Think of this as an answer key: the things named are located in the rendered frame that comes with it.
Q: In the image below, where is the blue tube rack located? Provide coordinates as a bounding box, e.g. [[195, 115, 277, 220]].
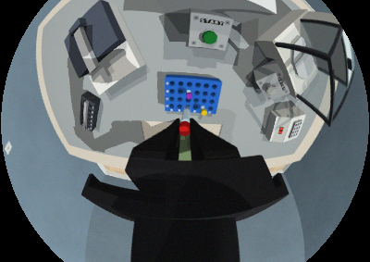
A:
[[165, 74, 222, 114]]

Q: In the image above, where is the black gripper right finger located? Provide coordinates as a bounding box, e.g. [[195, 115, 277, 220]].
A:
[[190, 119, 241, 160]]

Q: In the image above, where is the red-capped test tube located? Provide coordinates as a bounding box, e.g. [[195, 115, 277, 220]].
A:
[[179, 106, 191, 136]]

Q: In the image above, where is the grey bench mat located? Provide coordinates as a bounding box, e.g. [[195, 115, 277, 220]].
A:
[[42, 0, 316, 159]]

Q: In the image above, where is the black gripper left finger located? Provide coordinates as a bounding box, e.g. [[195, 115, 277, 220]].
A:
[[129, 119, 180, 160]]

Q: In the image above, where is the yellow-capped tube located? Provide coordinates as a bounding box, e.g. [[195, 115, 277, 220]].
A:
[[201, 106, 207, 116]]

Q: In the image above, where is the white block with round holes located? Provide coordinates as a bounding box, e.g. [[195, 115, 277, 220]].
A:
[[265, 106, 306, 143]]

